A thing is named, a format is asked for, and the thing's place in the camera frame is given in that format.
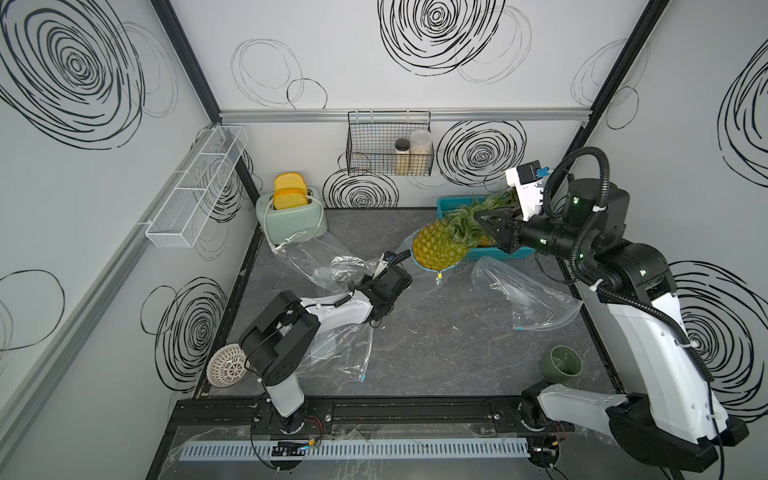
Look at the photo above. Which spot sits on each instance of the grey slotted cable duct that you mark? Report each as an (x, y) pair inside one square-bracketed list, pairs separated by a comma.
[(356, 449)]

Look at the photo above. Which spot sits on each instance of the black wire wall basket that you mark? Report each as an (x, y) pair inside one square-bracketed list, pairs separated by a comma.
[(371, 136)]

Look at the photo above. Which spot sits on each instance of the blue-zip clear bag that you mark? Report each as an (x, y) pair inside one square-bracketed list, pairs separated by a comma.
[(425, 284)]

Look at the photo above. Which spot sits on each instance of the mint green toaster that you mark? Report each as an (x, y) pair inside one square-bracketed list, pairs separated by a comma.
[(297, 224)]

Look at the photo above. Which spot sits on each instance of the rear yellow toast slice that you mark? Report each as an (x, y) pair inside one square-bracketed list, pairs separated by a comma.
[(290, 181)]

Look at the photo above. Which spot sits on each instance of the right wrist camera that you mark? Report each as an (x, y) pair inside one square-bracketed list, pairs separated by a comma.
[(528, 179)]

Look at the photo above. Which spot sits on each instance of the white woven ball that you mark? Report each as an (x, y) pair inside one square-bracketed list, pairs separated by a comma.
[(227, 366)]

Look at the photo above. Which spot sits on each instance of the yellow toast slice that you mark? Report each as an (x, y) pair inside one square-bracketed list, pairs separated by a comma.
[(290, 181), (290, 198)]

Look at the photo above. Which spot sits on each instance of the front yellow toast slice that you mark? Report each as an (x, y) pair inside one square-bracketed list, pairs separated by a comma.
[(290, 198)]

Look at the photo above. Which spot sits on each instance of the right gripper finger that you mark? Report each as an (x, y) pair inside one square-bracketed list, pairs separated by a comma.
[(497, 229), (501, 215)]

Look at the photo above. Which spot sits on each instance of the clear zip-top bag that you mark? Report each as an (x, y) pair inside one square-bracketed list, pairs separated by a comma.
[(325, 261), (533, 305), (339, 354)]

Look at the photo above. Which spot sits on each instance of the white-lid spice jar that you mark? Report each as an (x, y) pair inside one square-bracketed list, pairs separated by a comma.
[(420, 152)]

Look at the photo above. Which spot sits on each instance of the teal plastic basket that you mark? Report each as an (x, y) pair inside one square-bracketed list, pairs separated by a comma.
[(450, 203)]

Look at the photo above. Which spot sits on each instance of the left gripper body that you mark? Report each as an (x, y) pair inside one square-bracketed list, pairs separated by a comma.
[(366, 284)]

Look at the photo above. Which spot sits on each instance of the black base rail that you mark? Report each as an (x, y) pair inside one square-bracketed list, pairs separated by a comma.
[(506, 414)]

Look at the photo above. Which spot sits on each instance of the green ceramic cup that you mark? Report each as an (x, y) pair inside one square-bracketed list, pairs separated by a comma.
[(560, 364)]

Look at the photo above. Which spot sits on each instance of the dark-lid spice jar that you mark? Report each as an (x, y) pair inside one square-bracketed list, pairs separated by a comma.
[(402, 155)]

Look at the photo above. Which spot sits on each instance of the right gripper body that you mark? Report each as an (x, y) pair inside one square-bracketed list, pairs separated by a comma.
[(541, 233)]

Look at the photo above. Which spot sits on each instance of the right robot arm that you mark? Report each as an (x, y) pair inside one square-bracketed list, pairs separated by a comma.
[(575, 213)]

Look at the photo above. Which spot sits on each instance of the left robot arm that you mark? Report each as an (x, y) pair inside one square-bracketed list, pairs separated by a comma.
[(276, 342)]

